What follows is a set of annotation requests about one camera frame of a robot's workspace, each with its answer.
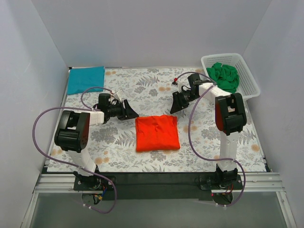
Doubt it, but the orange t shirt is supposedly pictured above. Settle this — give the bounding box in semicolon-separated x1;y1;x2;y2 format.
135;115;181;152

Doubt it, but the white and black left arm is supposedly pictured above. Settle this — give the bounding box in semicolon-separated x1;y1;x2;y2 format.
54;93;139;190

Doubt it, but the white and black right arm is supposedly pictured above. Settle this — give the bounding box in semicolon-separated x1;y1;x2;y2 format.
170;72;247;191

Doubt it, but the folded teal t shirt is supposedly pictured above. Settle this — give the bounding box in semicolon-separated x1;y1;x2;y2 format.
66;66;105;95

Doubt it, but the crumpled green t shirt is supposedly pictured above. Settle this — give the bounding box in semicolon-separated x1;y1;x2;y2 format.
206;62;240;93

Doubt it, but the white plastic basket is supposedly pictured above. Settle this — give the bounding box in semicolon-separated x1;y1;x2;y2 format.
201;53;260;101

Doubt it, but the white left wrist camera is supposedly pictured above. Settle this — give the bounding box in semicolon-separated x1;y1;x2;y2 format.
112;89;123;103

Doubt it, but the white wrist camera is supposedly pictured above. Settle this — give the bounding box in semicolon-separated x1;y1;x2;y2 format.
112;89;123;103
172;78;190;93

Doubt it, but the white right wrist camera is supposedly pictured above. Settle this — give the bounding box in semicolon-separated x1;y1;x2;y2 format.
172;78;190;93

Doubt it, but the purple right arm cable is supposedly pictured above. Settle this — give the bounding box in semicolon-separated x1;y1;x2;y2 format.
173;72;247;208

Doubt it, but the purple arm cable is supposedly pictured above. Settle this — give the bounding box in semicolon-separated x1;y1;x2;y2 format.
173;72;247;208
32;86;118;214

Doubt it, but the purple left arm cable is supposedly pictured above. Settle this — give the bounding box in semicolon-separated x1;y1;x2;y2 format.
32;86;118;214

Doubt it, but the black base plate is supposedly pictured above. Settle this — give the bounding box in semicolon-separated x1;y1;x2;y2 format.
73;171;243;201

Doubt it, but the aluminium frame rail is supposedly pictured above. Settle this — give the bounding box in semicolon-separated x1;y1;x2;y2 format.
34;172;285;193

